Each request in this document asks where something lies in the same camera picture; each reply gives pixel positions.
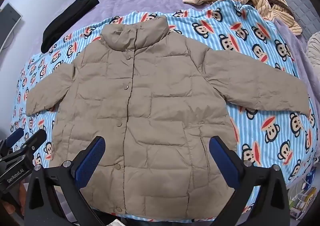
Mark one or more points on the wall-mounted flat screen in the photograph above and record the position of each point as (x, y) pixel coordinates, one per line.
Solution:
(8, 25)

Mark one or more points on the beige puffer jacket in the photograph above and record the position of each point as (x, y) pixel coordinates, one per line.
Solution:
(162, 103)

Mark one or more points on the white patterned round pillow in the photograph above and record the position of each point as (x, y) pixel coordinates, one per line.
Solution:
(314, 48)

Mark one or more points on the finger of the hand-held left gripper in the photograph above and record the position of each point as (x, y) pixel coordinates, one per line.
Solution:
(35, 138)
(15, 135)

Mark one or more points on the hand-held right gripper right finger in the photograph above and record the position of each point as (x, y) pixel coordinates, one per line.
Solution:
(222, 161)

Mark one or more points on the black folded cloth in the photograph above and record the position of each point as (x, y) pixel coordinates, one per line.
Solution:
(65, 20)

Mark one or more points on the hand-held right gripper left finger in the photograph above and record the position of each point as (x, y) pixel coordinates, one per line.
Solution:
(90, 163)

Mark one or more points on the blue striped monkey print blanket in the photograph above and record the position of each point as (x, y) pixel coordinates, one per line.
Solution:
(250, 40)

